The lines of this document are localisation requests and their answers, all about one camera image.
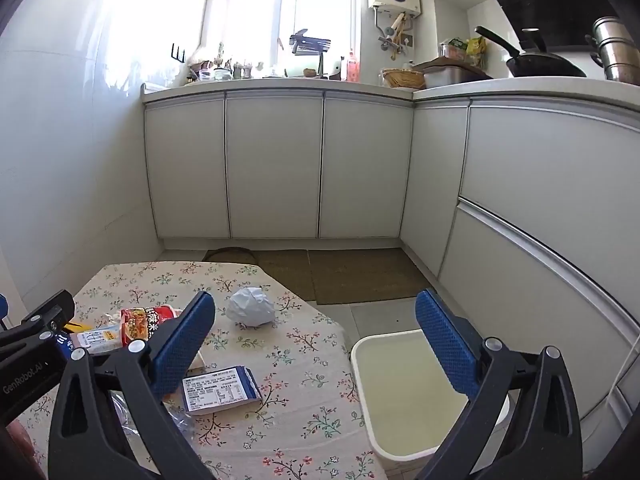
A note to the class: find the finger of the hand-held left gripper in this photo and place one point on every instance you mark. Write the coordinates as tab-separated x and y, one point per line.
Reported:
47	312
2	306

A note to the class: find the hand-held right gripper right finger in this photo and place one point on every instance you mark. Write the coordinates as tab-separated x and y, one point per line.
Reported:
445	347

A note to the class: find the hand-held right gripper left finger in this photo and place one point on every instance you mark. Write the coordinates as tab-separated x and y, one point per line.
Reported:
182	347

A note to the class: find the small blue and yellow box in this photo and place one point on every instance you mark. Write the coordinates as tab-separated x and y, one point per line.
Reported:
62	345

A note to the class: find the white plastic bin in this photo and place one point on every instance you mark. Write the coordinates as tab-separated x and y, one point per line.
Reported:
400	400

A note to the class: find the white paper ball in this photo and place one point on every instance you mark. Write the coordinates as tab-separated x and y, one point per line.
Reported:
250	307

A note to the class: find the red snack packet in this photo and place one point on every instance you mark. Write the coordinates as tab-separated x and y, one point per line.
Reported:
142	327

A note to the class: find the blue and white flat packet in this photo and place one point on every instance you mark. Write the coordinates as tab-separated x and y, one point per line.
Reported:
220	390

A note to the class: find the light blue small carton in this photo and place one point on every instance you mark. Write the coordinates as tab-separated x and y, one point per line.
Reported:
100	340

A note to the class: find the clear plastic bag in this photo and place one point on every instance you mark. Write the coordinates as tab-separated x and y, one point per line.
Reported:
175	417

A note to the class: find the white drawer front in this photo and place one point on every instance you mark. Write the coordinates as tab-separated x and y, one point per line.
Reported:
525	300
550	185

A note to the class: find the olive floor mat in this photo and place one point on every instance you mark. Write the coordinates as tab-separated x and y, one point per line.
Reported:
365	275
287	272

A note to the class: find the floral tablecloth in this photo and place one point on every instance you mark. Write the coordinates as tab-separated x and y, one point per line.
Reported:
300	360

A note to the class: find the white cabinet door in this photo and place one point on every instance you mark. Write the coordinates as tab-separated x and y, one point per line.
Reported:
275	165
432	185
187	170
367	165

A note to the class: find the steel tray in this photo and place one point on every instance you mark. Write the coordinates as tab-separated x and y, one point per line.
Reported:
452	77

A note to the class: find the wicker basket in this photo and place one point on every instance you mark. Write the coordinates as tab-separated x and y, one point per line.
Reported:
402	79

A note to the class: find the cluster of small jars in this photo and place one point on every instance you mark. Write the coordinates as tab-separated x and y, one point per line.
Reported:
220	70

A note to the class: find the white kitchen countertop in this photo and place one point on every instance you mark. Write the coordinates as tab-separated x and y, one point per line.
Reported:
300	84

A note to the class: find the red bottle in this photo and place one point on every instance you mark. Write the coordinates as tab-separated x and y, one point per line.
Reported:
353	67

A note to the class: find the yellow and green packets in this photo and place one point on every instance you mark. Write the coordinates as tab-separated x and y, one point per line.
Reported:
472	50

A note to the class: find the black wok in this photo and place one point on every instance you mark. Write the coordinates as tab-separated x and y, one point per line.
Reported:
545	65

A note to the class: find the black rack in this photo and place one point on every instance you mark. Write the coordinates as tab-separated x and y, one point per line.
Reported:
310	42

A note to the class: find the stacked steel pot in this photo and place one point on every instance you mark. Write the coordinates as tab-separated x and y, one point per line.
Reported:
617	55

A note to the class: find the bright window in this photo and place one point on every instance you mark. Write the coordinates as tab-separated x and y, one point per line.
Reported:
260	5

